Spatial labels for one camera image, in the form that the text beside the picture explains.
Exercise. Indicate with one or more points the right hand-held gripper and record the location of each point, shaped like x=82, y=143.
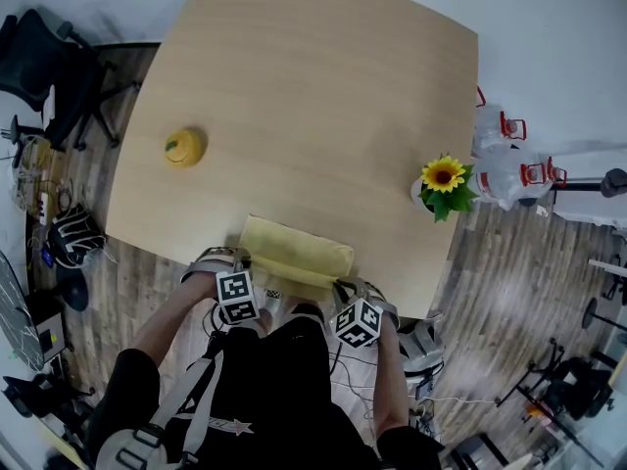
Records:
x=357, y=323

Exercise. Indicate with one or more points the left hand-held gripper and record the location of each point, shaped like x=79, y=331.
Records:
x=237, y=297

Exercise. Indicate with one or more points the yellow cloth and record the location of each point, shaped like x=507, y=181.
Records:
x=299, y=255

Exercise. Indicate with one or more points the person's right forearm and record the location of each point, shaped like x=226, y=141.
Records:
x=392, y=385

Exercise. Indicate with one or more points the person's left forearm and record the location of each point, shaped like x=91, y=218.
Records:
x=169, y=316

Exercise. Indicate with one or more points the checkered shoe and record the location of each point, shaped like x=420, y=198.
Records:
x=273, y=296

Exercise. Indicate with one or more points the person's bare leg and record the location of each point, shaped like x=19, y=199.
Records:
x=274, y=321

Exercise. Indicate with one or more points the grey white floor device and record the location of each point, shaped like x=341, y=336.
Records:
x=421, y=343

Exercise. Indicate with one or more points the small black screen device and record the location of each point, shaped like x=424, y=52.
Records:
x=423, y=387

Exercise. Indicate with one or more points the person's black clothing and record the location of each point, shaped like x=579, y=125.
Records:
x=274, y=390

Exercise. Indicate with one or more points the sunflower in white pot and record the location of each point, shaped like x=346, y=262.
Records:
x=443, y=179

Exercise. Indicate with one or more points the black white striped bag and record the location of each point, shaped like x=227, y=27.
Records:
x=76, y=235

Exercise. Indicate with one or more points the black round stand base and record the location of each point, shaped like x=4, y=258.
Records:
x=73, y=292

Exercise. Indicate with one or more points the grey box device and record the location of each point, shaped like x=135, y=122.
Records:
x=50, y=337

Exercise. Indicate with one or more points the white power strip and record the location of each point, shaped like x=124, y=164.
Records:
x=43, y=208

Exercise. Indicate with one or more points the small orange object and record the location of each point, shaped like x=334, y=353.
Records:
x=535, y=411

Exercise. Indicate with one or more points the black marble round table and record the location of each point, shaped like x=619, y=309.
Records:
x=17, y=311

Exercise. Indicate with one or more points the black round-base stool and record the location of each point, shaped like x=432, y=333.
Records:
x=590, y=314

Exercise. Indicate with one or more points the black folding stand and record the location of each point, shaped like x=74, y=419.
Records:
x=573, y=390

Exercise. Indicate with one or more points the black router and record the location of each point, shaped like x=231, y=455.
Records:
x=16, y=132

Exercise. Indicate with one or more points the black coat rack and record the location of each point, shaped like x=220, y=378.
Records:
x=614, y=182

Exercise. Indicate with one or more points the black office chair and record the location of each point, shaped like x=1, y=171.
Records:
x=34, y=57

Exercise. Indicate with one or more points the white shelf frame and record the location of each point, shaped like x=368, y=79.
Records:
x=607, y=268

